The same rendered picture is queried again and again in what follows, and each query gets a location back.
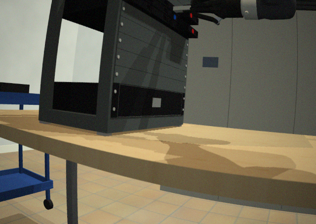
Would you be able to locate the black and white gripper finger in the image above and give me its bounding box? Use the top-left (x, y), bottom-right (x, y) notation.
top-left (173, 0), bottom-right (222, 8)
top-left (173, 7), bottom-right (222, 25)

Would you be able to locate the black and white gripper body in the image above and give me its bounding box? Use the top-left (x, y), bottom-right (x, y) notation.
top-left (212, 0), bottom-right (243, 19)

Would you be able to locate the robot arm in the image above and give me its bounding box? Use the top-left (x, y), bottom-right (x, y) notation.
top-left (240, 0), bottom-right (296, 20)

